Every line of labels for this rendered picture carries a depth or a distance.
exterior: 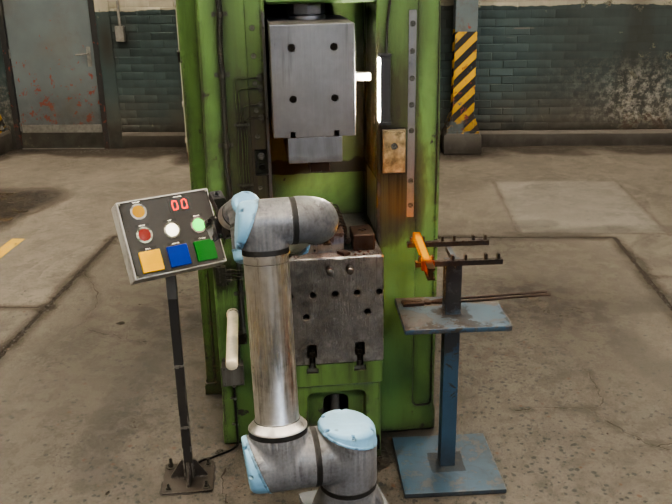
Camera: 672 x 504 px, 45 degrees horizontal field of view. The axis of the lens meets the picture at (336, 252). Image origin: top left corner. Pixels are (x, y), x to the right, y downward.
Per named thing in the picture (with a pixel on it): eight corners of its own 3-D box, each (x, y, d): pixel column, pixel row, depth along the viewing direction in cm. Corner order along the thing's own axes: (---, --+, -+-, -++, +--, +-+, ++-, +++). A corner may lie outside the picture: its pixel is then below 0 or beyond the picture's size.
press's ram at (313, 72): (378, 134, 299) (378, 21, 285) (273, 138, 295) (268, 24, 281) (362, 114, 338) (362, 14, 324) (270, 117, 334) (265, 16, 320)
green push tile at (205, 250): (218, 257, 291) (213, 237, 292) (199, 262, 287) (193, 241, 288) (217, 258, 292) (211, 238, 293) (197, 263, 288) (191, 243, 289)
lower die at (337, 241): (344, 251, 313) (343, 230, 310) (292, 254, 311) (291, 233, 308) (332, 218, 352) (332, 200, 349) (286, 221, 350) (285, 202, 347)
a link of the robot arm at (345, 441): (384, 491, 207) (384, 432, 201) (318, 501, 204) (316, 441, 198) (369, 457, 221) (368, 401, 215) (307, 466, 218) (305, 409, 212)
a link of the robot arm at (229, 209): (236, 219, 246) (233, 188, 247) (223, 230, 256) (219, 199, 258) (265, 219, 250) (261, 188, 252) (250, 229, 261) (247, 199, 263)
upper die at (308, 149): (342, 161, 301) (342, 136, 297) (288, 163, 299) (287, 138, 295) (330, 138, 340) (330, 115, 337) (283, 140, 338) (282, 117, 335)
